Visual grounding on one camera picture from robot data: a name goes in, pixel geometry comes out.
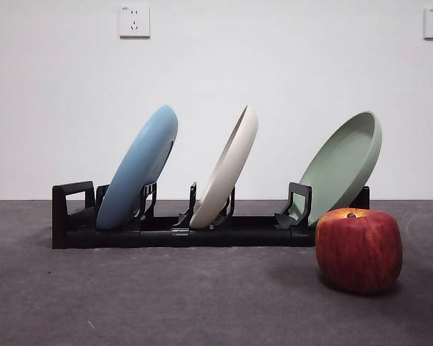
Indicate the blue plate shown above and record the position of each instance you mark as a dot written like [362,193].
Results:
[137,169]

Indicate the red apple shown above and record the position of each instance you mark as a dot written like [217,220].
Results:
[359,252]

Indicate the cream plate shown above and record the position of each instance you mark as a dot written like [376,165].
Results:
[231,173]

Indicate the black plate rack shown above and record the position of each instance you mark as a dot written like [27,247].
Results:
[238,238]

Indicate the green plate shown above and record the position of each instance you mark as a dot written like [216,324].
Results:
[339,169]

